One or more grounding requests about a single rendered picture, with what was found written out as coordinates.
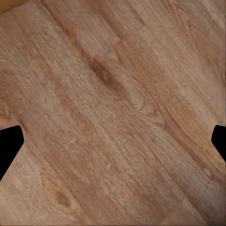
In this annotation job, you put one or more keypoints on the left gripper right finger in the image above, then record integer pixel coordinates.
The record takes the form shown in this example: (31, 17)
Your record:
(219, 140)

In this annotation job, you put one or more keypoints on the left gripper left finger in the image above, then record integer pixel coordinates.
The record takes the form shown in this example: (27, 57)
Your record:
(11, 140)

